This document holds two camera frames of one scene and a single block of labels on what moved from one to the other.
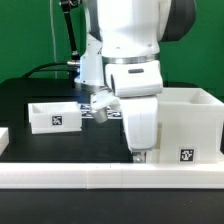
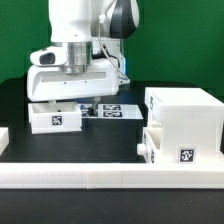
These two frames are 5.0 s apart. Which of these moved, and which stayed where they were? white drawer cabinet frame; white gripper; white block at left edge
Moved: white gripper
Stayed: white block at left edge; white drawer cabinet frame
